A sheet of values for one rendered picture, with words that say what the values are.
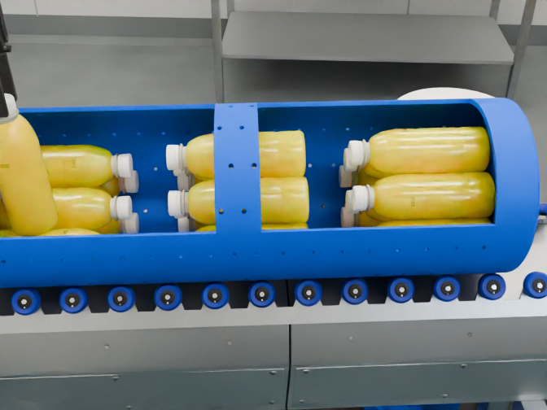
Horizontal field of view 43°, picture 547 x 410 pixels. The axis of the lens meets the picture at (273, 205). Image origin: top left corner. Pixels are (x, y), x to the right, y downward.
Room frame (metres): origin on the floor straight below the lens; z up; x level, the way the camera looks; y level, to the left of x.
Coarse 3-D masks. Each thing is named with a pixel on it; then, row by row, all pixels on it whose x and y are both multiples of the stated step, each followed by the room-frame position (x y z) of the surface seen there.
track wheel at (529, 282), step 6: (528, 276) 0.85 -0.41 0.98; (534, 276) 0.85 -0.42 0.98; (540, 276) 0.85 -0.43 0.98; (546, 276) 0.85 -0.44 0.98; (528, 282) 0.84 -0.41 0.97; (534, 282) 0.84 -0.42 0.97; (540, 282) 0.84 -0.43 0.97; (546, 282) 0.84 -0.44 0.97; (528, 288) 0.83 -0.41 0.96; (534, 288) 0.83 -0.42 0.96; (540, 288) 0.84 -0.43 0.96; (546, 288) 0.83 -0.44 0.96; (528, 294) 0.83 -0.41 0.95; (534, 294) 0.83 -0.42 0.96; (540, 294) 0.83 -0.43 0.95; (546, 294) 0.83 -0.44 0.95
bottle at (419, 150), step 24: (384, 144) 0.91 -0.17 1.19; (408, 144) 0.91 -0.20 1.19; (432, 144) 0.91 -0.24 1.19; (456, 144) 0.91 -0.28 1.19; (480, 144) 0.91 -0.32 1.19; (384, 168) 0.90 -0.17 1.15; (408, 168) 0.90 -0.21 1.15; (432, 168) 0.90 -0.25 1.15; (456, 168) 0.90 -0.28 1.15; (480, 168) 0.91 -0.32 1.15
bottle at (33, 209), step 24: (0, 120) 0.83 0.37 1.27; (24, 120) 0.85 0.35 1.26; (0, 144) 0.82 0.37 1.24; (24, 144) 0.83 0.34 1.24; (0, 168) 0.82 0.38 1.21; (24, 168) 0.82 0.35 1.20; (0, 192) 0.82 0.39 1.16; (24, 192) 0.82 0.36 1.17; (48, 192) 0.84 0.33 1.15; (24, 216) 0.81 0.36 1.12; (48, 216) 0.83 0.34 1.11
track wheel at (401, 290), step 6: (396, 276) 0.85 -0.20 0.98; (402, 276) 0.84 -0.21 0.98; (390, 282) 0.83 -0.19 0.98; (396, 282) 0.83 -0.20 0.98; (402, 282) 0.83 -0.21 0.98; (408, 282) 0.83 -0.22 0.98; (390, 288) 0.83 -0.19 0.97; (396, 288) 0.83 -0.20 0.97; (402, 288) 0.83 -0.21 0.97; (408, 288) 0.83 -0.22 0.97; (390, 294) 0.82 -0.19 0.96; (396, 294) 0.82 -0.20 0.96; (402, 294) 0.82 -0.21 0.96; (408, 294) 0.82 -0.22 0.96; (396, 300) 0.82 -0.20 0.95; (402, 300) 0.82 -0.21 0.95; (408, 300) 0.82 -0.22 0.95
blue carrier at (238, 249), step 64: (64, 128) 1.03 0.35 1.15; (128, 128) 1.04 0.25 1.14; (192, 128) 1.04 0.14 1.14; (256, 128) 0.89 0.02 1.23; (320, 128) 1.06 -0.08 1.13; (384, 128) 1.06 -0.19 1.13; (512, 128) 0.90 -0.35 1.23; (256, 192) 0.81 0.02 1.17; (320, 192) 1.04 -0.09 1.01; (512, 192) 0.82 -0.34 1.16; (0, 256) 0.77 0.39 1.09; (64, 256) 0.77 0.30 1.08; (128, 256) 0.77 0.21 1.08; (192, 256) 0.78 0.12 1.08; (256, 256) 0.78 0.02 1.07; (320, 256) 0.79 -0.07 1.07; (384, 256) 0.79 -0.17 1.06; (448, 256) 0.80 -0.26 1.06; (512, 256) 0.80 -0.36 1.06
